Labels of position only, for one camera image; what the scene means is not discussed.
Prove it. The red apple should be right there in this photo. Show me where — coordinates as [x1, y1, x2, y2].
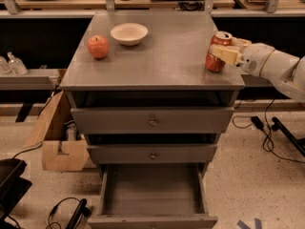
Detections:
[87, 35, 110, 59]

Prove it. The clear sanitizer bottle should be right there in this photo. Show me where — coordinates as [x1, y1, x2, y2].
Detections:
[7, 52, 28, 75]

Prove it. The grey open bottom drawer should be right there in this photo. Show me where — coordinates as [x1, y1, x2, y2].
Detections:
[88, 163, 217, 229]

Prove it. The black chair base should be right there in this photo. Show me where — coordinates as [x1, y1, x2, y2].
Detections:
[0, 158, 32, 229]

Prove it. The black metal stand leg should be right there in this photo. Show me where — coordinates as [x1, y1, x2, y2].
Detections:
[272, 117, 305, 156]

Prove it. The grey top drawer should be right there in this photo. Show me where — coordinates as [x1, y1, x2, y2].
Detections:
[71, 107, 234, 135]

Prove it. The red coke can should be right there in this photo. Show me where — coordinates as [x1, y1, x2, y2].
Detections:
[205, 31, 233, 73]

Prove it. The grey drawer cabinet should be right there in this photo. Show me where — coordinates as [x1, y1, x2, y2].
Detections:
[59, 10, 246, 229]

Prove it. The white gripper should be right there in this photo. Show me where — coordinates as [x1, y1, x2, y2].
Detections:
[209, 37, 275, 76]

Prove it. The grey middle drawer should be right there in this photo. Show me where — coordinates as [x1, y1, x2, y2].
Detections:
[88, 144, 217, 164]

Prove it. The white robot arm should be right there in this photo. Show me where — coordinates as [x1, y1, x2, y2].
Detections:
[209, 37, 305, 104]

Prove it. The clear plastic bottle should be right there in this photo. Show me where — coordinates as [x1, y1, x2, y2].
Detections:
[0, 56, 10, 74]

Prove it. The brown cardboard box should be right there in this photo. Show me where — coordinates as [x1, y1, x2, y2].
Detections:
[23, 91, 90, 172]

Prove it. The black floor cable right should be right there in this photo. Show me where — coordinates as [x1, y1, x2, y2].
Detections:
[231, 97, 305, 164]

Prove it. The white bowl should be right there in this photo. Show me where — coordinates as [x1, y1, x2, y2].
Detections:
[111, 23, 148, 46]

